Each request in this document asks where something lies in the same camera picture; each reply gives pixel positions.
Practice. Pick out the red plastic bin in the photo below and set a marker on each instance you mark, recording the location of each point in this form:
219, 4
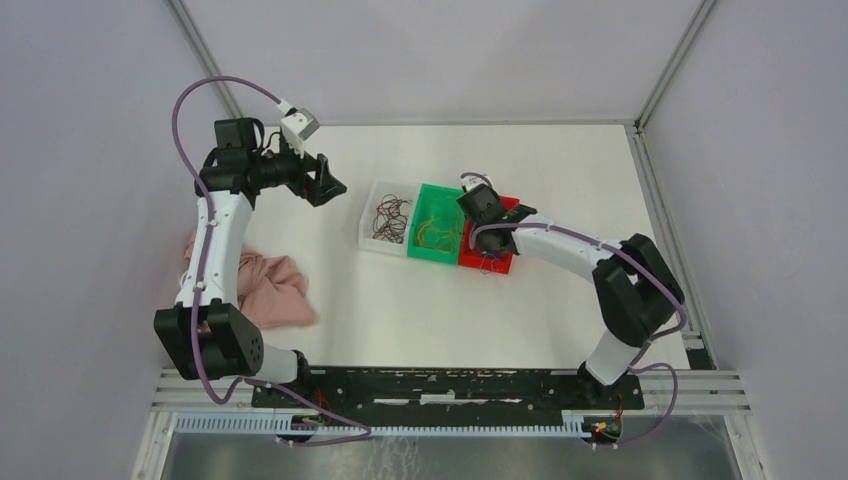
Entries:
487, 262

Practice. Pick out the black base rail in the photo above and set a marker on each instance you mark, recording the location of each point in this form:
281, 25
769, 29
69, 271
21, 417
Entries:
441, 397

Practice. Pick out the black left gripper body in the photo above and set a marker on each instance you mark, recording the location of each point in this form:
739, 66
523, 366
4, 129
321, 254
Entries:
294, 170

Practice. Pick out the green plastic bin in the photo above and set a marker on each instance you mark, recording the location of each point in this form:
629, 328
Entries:
437, 225

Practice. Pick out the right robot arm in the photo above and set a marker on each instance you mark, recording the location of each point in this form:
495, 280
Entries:
636, 290

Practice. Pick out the pink cloth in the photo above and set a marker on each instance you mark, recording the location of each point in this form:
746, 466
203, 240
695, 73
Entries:
272, 291

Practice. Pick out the clear plastic bin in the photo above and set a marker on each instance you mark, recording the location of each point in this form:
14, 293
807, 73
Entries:
386, 220

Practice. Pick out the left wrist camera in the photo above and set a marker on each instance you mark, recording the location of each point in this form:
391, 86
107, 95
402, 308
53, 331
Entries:
297, 125

